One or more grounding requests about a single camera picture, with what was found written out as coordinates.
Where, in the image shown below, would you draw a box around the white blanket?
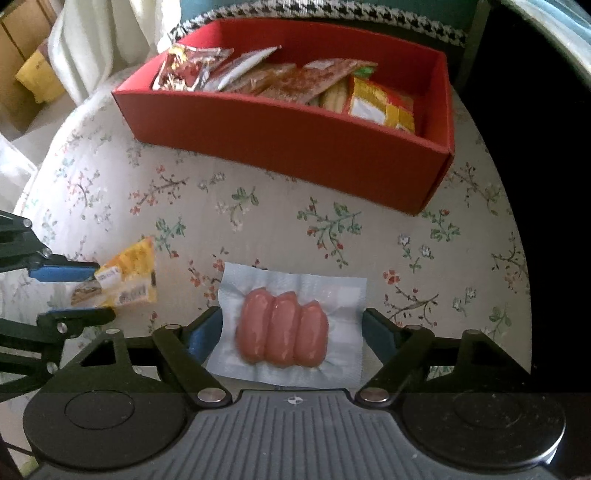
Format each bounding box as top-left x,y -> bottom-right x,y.
0,0 -> 185,213

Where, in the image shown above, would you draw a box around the wooden door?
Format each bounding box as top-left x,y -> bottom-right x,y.
0,0 -> 63,134

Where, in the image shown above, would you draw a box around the red cardboard box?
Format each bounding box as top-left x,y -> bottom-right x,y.
112,18 -> 455,217

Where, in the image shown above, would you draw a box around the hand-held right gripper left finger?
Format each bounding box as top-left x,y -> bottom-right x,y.
76,305 -> 232,409

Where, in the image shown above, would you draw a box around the white red snack packet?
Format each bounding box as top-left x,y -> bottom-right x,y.
151,44 -> 234,90

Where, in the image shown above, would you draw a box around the floral tablecloth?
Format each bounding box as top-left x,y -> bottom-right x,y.
14,88 -> 532,398

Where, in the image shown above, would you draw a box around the clear brown tofu packet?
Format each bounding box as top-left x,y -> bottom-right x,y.
261,59 -> 377,106

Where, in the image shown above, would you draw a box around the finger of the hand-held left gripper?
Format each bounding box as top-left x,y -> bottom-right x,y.
0,307 -> 116,402
0,210 -> 101,283

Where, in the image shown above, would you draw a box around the silver snack packet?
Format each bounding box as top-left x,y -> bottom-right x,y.
205,46 -> 282,90

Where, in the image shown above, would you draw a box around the clear sausage packet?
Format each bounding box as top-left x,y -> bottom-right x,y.
204,262 -> 368,387

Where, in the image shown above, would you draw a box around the yellow bag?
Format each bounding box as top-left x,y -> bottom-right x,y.
14,48 -> 68,104

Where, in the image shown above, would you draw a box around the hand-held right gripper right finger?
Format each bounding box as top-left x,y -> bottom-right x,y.
355,307 -> 522,407

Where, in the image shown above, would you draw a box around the orange clear snack packet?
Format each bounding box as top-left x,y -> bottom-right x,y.
235,65 -> 296,95

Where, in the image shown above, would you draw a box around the red yellow snack packet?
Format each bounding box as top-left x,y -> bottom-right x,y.
344,76 -> 416,134

